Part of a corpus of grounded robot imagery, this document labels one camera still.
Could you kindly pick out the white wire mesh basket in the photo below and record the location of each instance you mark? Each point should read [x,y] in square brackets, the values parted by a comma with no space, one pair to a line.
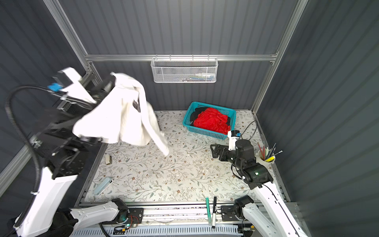
[182,72]

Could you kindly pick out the black t-shirt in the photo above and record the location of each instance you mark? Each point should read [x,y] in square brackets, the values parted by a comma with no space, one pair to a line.
[196,113]

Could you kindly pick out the red t-shirt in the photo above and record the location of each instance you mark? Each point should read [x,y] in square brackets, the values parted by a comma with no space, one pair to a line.
[213,120]

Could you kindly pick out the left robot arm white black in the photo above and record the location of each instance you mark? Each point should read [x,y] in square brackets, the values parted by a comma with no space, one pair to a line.
[60,160]

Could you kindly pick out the black marker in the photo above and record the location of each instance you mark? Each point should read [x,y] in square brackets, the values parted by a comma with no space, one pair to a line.
[213,220]

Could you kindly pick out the green marker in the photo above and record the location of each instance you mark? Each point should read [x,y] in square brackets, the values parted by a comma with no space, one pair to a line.
[208,210]

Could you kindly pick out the white pen cup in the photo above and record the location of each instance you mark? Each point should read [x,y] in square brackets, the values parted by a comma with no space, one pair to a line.
[265,160]

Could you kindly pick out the white bottle in mesh basket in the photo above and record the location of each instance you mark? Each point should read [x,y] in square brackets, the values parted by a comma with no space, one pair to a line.
[208,76]

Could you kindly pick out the white t-shirt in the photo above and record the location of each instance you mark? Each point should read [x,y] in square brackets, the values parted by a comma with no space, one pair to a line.
[123,115]

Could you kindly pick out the teal plastic basket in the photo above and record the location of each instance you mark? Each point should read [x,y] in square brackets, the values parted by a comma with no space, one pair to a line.
[231,113]

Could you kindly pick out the small beige eraser block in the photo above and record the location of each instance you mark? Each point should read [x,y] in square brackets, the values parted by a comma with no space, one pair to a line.
[108,159]

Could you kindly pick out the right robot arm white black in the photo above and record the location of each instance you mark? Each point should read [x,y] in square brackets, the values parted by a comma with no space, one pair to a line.
[252,167]

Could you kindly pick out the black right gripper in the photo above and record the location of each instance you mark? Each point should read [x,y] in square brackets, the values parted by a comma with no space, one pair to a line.
[224,149]

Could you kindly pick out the light blue case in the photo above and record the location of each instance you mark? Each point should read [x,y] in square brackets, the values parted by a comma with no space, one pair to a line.
[103,186]

